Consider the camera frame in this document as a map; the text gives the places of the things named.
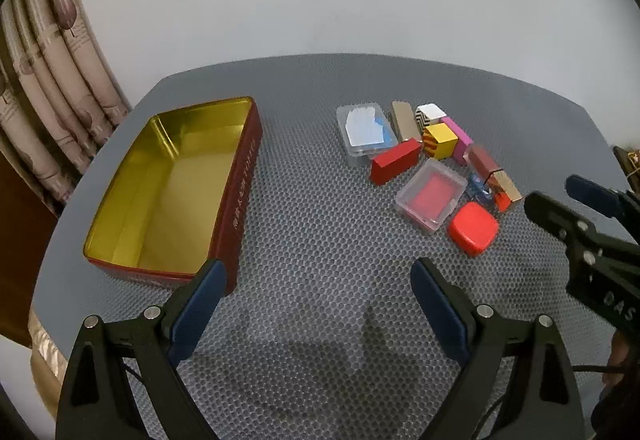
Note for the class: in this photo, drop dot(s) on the small blue faceted gem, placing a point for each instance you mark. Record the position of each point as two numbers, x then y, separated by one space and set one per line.
477 190

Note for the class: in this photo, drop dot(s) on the red long block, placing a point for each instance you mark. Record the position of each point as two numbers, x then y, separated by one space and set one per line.
395 162

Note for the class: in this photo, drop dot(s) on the beige printed curtain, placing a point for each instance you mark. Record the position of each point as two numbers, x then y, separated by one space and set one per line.
50 84

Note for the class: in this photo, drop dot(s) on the red rounded square case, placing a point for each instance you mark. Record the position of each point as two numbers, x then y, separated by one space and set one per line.
472 227

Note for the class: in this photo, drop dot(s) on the pink long block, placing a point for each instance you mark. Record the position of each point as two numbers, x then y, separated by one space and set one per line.
463 139

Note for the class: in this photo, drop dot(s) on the black white zigzag cube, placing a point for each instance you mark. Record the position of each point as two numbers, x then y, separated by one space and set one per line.
432 112

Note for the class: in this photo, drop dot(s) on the yellow red striped cube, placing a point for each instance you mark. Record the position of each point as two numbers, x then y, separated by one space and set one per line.
440 135

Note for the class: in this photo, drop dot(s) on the person's right forearm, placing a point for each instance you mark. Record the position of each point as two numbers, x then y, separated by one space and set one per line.
620 410

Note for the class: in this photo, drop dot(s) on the clear box white blue contents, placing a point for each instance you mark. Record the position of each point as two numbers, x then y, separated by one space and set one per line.
365 132

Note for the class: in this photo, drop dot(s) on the red tin box gold inside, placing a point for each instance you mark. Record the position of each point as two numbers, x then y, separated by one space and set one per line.
165 200

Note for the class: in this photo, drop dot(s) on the brown object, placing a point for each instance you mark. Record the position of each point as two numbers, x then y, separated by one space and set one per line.
629 159

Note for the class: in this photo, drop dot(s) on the gold satin cloth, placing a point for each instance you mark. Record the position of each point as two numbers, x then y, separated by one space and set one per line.
45 360

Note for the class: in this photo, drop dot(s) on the brown wooden door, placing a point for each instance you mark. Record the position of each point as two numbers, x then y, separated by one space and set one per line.
25 260

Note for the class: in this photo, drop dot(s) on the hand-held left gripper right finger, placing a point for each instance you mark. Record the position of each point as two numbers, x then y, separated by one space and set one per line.
440 315

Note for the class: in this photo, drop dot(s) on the tan long block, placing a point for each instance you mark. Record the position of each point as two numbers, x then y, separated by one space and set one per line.
402 119

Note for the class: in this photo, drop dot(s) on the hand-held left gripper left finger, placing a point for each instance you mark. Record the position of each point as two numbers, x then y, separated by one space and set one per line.
195 310

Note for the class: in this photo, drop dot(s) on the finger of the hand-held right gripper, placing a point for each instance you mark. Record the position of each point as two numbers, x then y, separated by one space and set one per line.
590 192
555 215

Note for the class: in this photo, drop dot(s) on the clear box red contents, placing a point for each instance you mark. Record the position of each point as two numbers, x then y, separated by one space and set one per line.
432 195

